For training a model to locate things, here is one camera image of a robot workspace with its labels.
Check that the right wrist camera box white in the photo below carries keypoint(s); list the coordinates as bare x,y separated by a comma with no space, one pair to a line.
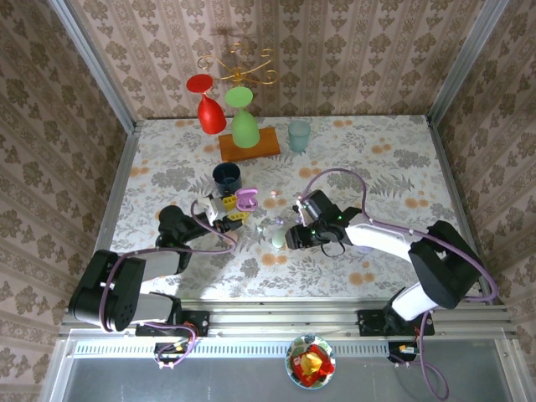
302,209

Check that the orchid earbud charging case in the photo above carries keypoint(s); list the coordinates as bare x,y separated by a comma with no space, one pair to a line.
247,201

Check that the dark blue cup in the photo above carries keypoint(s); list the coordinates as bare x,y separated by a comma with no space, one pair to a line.
228,176

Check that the mint green earbud charging case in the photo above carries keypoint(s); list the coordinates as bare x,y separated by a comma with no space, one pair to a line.
277,240

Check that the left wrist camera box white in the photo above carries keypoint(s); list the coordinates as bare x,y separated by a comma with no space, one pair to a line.
213,207

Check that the red wine glass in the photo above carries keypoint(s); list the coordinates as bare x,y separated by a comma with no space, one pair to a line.
211,117

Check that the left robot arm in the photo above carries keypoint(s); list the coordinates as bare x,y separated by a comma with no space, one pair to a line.
104,293

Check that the black connector block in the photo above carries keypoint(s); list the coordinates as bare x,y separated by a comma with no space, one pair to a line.
395,349
167,349

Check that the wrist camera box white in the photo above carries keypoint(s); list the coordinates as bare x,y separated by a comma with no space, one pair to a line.
213,207
302,209

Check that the gold glass rack wooden base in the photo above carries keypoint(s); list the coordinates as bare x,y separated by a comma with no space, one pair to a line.
264,144

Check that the lavender earbud charging case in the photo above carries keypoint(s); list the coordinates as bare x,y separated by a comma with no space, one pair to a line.
366,250

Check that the yellow wrapped candy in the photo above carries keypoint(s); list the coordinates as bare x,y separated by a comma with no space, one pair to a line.
312,362

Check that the floral tablecloth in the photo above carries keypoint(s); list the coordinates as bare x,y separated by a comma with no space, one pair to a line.
318,272

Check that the green wine glass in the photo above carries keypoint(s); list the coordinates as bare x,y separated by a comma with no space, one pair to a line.
245,132

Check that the teal plastic tumbler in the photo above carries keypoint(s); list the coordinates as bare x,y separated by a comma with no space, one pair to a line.
299,140

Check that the aluminium corner post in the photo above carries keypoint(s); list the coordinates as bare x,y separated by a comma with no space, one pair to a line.
465,63
96,63

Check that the red candy wrapper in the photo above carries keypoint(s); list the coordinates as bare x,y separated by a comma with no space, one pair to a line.
324,368

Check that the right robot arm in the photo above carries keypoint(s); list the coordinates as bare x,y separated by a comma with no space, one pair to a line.
444,268

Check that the aluminium table side rail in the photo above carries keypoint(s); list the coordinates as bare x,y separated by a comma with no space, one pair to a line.
446,167
121,167

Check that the grey metal tray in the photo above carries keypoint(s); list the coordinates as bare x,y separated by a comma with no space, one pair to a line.
167,385

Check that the floral rimmed plate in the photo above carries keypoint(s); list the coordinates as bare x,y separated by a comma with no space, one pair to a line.
320,341

